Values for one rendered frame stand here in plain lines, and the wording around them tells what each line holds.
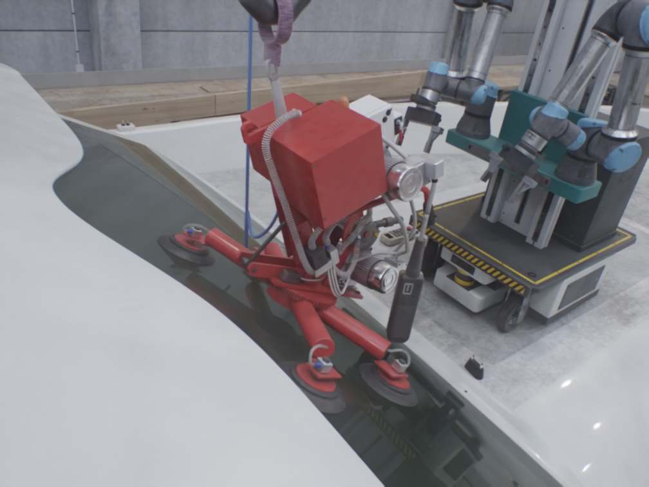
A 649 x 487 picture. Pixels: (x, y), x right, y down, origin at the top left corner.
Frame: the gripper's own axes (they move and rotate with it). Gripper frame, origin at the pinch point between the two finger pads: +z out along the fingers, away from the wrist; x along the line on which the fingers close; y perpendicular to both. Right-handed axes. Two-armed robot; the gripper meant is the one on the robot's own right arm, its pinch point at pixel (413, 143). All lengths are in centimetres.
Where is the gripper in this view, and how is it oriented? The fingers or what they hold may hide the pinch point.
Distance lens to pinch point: 215.8
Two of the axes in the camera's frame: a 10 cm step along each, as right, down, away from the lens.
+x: -7.3, -3.2, 6.0
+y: 6.1, 0.9, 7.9
